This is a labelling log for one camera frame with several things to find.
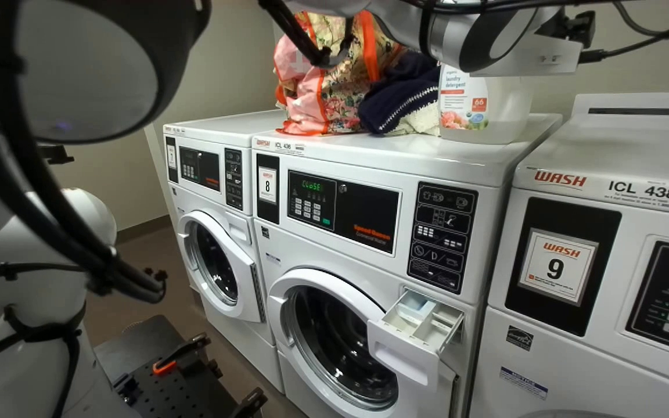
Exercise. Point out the white laundry detergent bottle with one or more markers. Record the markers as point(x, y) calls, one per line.
point(504, 106)

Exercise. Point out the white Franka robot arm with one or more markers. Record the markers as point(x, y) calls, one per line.
point(9, 373)

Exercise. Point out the white washing machine number 8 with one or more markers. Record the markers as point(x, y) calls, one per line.
point(335, 257)

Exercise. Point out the white washing machine open door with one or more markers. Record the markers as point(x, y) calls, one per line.
point(219, 129)

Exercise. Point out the white washing machine number 9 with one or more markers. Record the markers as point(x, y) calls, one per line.
point(566, 373)

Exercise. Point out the number 8 card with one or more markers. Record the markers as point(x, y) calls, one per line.
point(268, 187)

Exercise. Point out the pink orange floral laundry bag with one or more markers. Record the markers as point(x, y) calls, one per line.
point(325, 85)

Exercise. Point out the cream knitted cloth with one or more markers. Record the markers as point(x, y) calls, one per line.
point(422, 120)

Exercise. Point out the navy blue garment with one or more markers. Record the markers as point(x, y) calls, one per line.
point(394, 95)

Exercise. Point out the round glass washer door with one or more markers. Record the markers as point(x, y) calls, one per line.
point(219, 268)

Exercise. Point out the white detergent drawer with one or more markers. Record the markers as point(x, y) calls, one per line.
point(408, 347)

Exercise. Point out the number 9 card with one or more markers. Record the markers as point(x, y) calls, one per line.
point(557, 268)

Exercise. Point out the dark grey platform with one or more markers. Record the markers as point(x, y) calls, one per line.
point(127, 349)

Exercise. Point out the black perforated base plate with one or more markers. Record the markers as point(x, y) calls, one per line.
point(173, 398)

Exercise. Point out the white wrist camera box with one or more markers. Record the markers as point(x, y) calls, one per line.
point(543, 58)

